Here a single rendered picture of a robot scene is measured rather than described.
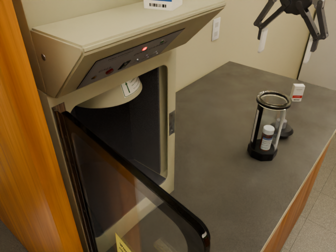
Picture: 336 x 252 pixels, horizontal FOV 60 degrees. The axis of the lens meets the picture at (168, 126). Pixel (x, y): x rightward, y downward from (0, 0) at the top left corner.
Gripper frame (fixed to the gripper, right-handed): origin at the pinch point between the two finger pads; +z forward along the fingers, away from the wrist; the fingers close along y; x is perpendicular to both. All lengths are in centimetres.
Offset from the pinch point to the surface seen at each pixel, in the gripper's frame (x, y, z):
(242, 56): 94, -55, 42
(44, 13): -63, -13, -20
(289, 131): 15.0, 4.9, 33.9
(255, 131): -3.3, -1.9, 27.0
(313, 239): 59, 28, 131
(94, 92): -57, -13, -6
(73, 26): -62, -9, -19
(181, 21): -47, -2, -18
